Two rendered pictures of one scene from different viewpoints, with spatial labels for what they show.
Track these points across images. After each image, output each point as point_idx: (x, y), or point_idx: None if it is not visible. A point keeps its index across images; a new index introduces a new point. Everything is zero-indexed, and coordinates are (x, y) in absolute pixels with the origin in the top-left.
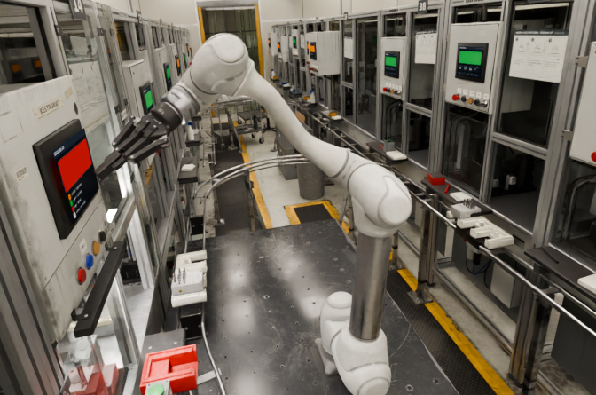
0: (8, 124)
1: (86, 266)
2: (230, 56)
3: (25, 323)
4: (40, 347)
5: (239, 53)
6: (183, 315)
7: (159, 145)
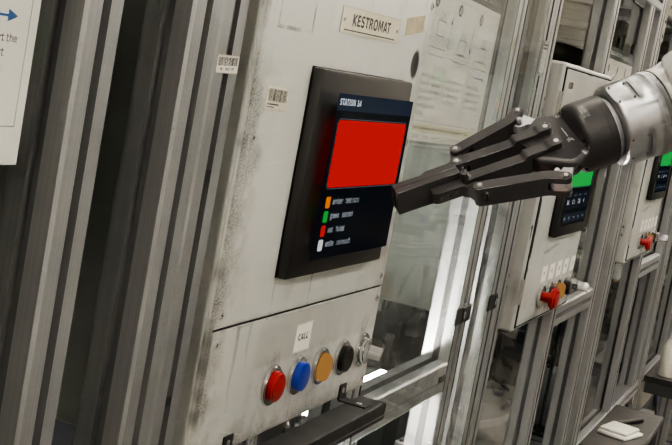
0: (297, 2)
1: (290, 381)
2: None
3: (158, 361)
4: (154, 435)
5: None
6: None
7: (547, 181)
